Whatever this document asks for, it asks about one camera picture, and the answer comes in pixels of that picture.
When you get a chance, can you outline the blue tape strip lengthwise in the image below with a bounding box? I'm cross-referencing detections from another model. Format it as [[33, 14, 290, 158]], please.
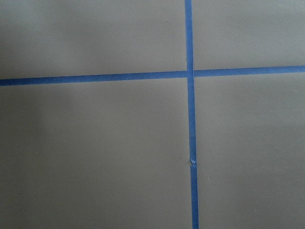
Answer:
[[184, 0, 199, 229]]

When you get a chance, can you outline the blue tape strip crosswise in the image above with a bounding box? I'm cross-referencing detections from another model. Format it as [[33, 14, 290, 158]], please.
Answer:
[[0, 65, 305, 86]]

